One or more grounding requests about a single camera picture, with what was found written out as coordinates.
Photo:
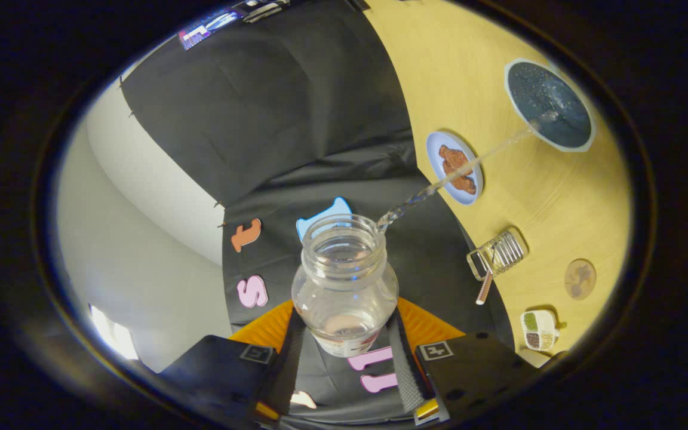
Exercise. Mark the light blue plate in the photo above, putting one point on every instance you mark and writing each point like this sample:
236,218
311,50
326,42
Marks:
433,152

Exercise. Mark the brown meat piece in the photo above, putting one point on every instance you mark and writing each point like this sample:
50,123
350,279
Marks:
464,184
453,158

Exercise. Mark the thin stick with white tip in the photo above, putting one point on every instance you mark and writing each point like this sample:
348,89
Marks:
484,289

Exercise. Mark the black backdrop cloth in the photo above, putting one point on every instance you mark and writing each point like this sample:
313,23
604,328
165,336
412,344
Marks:
290,107

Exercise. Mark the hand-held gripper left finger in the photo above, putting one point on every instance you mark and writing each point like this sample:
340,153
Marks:
287,370

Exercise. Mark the round brown coaster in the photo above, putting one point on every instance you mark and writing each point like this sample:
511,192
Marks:
580,279

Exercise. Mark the wooden table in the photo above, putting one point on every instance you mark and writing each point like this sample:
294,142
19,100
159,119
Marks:
469,71

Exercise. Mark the clear plastic juice bottle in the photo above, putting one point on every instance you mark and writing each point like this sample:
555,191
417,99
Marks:
344,286

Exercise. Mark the white divided bean tray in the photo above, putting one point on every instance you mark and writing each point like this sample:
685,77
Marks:
540,329

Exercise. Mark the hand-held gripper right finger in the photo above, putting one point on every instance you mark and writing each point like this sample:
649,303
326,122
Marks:
407,370

